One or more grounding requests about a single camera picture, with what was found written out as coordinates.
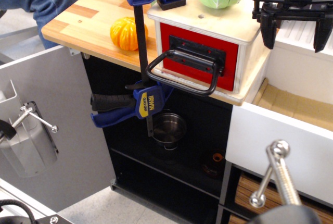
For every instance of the blue Irwin bar clamp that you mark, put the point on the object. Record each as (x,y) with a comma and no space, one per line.
(148,97)

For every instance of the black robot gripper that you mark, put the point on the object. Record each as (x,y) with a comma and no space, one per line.
(268,11)

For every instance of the black cabinet shelf unit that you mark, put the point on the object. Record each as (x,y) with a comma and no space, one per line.
(174,180)

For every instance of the brown glass jar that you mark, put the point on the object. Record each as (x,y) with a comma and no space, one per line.
(212,163)

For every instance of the steel clamp screw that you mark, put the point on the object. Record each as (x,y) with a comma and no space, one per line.
(277,151)
(26,112)

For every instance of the light plywood box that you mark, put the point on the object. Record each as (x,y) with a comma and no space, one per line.
(233,26)

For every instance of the steel clamp screw right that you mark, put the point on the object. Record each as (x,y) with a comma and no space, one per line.
(277,151)

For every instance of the red front wooden drawer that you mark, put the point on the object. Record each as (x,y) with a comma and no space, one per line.
(201,57)

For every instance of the steel clamp screw left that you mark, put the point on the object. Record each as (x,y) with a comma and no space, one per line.
(26,112)

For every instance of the grey cabinet door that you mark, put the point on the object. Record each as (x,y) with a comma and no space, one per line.
(58,156)

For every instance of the wicker basket drawer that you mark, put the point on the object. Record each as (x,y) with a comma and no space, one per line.
(248,183)

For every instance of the white toy sink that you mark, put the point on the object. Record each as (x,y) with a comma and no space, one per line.
(291,101)

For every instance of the small steel pot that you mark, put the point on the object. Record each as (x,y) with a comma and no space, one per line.
(168,129)

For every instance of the orange toy pumpkin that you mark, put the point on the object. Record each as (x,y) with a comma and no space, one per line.
(123,34)

